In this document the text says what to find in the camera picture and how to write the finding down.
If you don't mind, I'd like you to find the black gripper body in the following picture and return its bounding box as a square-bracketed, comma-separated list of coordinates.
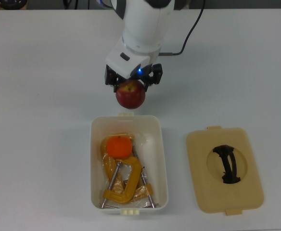
[125, 63, 155, 81]

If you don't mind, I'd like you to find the red apple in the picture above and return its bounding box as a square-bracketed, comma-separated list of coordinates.
[115, 80, 146, 110]

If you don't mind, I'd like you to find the orange fruit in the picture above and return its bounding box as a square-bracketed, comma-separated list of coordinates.
[106, 136, 133, 159]

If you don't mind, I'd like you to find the white plastic container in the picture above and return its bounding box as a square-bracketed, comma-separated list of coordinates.
[89, 112, 169, 215]

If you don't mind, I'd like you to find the yellow C-clamp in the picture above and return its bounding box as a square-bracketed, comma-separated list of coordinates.
[99, 135, 159, 208]
[102, 157, 144, 207]

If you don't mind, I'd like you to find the black rounded device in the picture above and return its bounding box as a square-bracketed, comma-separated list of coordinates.
[0, 0, 28, 10]

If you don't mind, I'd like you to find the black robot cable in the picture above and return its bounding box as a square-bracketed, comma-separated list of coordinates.
[160, 0, 206, 56]

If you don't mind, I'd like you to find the beige lid with black handle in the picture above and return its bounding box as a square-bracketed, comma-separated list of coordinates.
[185, 126, 265, 216]

